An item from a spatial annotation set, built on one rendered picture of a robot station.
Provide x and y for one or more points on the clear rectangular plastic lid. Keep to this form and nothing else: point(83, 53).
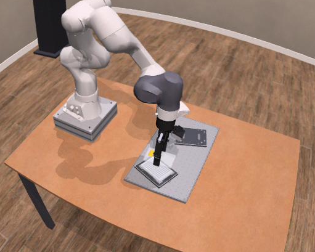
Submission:
point(166, 161)

